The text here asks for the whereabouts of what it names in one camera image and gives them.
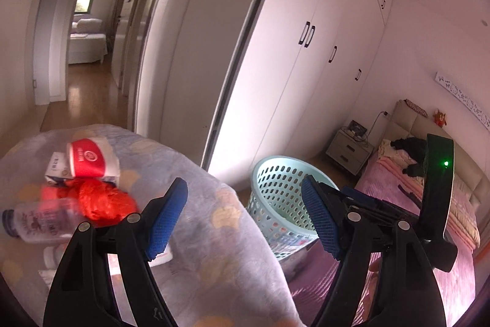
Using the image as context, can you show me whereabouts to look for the red plush toy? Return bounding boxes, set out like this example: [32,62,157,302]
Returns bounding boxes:
[432,108,449,127]

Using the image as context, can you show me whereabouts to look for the clear plastic bottle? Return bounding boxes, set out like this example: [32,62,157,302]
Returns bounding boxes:
[2,197,83,244]

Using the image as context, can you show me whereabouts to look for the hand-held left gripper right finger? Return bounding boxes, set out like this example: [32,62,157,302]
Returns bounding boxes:
[301,175,448,327]

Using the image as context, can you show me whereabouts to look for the white door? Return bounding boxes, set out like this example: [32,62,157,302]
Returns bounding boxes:
[201,0,292,174]

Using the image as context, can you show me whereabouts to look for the white wardrobe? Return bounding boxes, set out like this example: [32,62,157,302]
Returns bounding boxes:
[209,0,395,190]

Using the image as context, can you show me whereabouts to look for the white wall decoration strip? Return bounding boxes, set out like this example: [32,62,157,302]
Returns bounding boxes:
[435,71,490,128]

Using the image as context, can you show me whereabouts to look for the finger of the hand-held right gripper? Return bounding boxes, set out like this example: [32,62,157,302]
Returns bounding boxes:
[359,204,422,236]
[341,186,412,216]

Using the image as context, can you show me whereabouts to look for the light blue plastic basket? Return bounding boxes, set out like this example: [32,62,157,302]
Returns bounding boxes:
[247,155,337,262]

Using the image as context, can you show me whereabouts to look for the white patterned pillow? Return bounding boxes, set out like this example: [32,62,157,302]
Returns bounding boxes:
[73,18,103,36]

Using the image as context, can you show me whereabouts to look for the white covered bed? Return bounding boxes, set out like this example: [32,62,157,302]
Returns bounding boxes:
[68,17,108,65]

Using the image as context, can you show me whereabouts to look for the white charging cable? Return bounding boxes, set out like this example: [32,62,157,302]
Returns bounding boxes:
[367,112,389,144]

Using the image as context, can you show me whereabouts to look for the beige padded headboard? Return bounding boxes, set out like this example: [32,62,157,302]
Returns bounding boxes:
[383,100,483,209]

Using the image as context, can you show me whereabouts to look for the white paper scrap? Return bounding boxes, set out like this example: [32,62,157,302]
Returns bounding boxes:
[145,248,174,269]

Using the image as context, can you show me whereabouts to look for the leopard-print cloth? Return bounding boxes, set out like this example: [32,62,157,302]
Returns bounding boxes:
[405,100,428,117]

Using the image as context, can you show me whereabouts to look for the yellow and pink folded bedding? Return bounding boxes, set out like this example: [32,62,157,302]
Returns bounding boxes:
[377,139,418,174]

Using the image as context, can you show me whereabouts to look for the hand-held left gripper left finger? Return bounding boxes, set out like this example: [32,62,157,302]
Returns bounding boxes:
[43,177,189,327]

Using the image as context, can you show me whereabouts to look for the white and blue carton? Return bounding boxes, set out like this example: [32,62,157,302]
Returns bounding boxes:
[43,153,73,186]

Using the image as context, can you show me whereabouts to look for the pink bed cover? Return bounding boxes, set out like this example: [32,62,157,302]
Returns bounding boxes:
[287,154,481,327]

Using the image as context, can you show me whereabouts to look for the red plastic bag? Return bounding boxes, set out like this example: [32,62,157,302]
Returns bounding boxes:
[40,177,138,228]

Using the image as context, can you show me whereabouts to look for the grey nightstand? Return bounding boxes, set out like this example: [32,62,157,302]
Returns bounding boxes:
[325,128,374,176]

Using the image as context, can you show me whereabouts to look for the small white plastic container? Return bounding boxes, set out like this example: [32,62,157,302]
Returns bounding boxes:
[38,246,66,286]

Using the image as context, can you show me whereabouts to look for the black clothing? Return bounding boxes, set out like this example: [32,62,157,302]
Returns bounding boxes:
[391,136,427,178]

